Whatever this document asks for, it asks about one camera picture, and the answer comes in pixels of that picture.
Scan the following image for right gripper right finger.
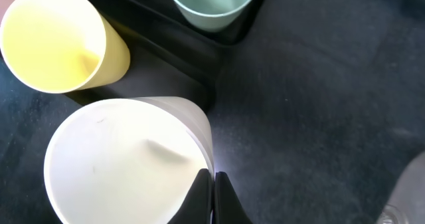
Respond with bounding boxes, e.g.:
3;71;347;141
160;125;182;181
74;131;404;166
212;171;254;224

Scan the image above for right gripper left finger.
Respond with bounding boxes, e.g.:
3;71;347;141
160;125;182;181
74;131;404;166
167;168;214;224

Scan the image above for white cup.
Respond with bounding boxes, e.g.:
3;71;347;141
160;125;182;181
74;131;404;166
42;96;215;224

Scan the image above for yellow cup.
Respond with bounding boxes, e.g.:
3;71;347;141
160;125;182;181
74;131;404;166
0;0;131;94

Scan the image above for black tray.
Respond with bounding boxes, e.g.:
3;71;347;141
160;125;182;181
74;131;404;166
61;0;270;114

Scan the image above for steel sink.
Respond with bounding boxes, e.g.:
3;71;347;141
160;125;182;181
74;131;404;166
377;150;425;224

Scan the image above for green cup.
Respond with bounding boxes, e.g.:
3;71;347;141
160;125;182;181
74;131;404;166
162;0;262;33

